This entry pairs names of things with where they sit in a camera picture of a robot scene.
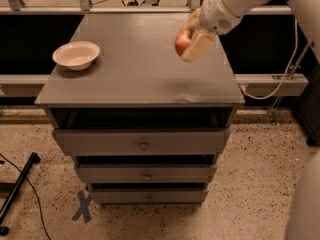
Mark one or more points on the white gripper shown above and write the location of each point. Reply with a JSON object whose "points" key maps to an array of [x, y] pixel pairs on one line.
{"points": [[218, 16]]}

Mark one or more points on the red apple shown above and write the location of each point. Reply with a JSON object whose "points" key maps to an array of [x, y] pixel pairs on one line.
{"points": [[182, 41]]}

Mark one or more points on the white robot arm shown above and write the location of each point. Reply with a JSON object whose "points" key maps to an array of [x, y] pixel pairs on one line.
{"points": [[304, 217]]}

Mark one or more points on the white paper bowl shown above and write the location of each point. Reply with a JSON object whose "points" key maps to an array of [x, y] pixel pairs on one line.
{"points": [[77, 56]]}

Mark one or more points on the grey drawer cabinet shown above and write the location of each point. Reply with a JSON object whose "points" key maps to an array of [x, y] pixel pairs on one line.
{"points": [[139, 83]]}

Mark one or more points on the top grey drawer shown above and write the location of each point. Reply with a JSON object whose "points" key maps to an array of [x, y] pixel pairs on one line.
{"points": [[112, 142]]}

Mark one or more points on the grey drawer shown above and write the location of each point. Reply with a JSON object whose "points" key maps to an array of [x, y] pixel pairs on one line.
{"points": [[112, 142], [145, 173], [134, 196]]}

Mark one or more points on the middle grey drawer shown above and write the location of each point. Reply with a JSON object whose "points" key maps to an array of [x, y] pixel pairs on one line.
{"points": [[145, 173]]}

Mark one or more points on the bottom grey drawer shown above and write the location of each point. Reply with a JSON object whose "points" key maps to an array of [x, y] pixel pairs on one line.
{"points": [[134, 196]]}

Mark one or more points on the grey metal railing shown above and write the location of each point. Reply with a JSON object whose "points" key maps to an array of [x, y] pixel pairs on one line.
{"points": [[293, 85]]}

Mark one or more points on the black stand leg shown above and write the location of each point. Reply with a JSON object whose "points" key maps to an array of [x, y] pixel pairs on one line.
{"points": [[13, 188]]}

